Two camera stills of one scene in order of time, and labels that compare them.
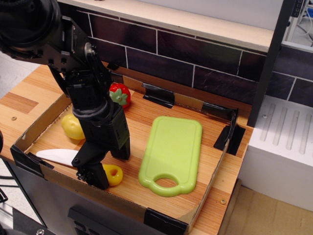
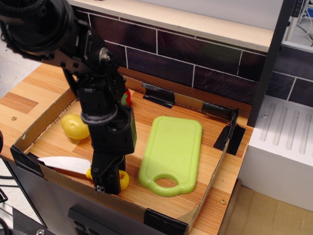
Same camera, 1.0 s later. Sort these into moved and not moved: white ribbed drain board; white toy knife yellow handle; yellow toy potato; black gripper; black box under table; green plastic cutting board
Moved: white toy knife yellow handle; black gripper
Not moved: black box under table; yellow toy potato; green plastic cutting board; white ribbed drain board
